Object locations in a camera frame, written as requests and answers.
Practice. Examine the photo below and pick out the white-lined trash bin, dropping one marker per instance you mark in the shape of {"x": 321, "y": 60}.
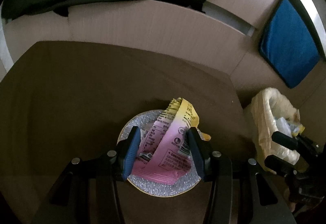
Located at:
{"x": 270, "y": 111}

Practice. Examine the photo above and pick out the blue cloth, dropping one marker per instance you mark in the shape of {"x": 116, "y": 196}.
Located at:
{"x": 287, "y": 45}

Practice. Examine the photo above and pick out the pink yellow snack bag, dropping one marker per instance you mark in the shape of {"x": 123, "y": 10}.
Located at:
{"x": 163, "y": 155}

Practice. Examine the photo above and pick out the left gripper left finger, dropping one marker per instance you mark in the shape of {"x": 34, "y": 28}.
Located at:
{"x": 127, "y": 151}

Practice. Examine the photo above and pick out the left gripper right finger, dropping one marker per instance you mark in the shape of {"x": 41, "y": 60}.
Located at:
{"x": 201, "y": 152}

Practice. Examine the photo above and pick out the brown cardboard panel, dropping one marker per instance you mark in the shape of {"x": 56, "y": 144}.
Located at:
{"x": 224, "y": 40}

